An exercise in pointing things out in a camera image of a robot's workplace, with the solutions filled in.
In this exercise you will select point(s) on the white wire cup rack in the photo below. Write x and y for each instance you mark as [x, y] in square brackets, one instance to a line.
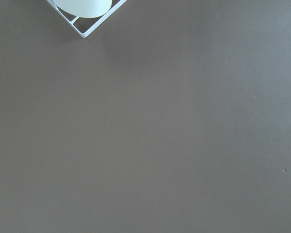
[85, 26]

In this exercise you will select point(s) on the pale green cup on rack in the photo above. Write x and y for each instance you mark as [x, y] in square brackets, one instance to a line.
[85, 8]

